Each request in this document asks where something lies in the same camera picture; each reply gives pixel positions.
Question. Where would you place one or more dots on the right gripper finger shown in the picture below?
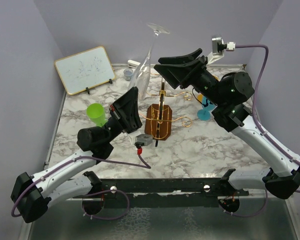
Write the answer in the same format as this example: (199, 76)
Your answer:
(172, 74)
(185, 60)

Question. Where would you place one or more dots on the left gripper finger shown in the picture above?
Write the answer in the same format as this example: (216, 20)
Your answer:
(132, 121)
(127, 105)

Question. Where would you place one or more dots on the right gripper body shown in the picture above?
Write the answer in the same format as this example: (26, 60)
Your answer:
(198, 74)

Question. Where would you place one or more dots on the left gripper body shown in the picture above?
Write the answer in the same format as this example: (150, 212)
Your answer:
(118, 119)

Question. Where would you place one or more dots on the green plastic goblet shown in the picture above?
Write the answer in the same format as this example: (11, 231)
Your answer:
(96, 113)

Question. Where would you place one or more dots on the blue plastic goblet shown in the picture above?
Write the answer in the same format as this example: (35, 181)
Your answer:
(204, 114)

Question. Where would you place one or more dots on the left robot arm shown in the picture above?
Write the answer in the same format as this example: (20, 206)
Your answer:
(33, 195)

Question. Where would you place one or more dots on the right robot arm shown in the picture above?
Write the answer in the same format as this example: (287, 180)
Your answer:
(229, 93)

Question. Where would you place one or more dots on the orange plastic goblet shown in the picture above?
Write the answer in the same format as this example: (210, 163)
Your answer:
(200, 97)

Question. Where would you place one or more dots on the small blue cup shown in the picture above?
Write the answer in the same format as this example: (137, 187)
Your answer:
(128, 74)

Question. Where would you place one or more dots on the white eraser block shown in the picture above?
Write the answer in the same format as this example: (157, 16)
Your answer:
(133, 64)

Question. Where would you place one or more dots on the small whiteboard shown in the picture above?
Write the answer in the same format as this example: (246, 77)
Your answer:
(85, 70)

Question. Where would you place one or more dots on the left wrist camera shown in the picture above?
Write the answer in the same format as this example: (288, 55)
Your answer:
(142, 140)

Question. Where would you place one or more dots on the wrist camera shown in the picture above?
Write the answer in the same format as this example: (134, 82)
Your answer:
(218, 48)
(142, 140)

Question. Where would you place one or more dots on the gold wire wine glass rack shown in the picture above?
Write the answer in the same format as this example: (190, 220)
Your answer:
(159, 117)

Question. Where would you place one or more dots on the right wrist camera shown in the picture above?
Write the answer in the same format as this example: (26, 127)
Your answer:
(218, 48)

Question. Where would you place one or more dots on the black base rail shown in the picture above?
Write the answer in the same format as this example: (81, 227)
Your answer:
(173, 192)

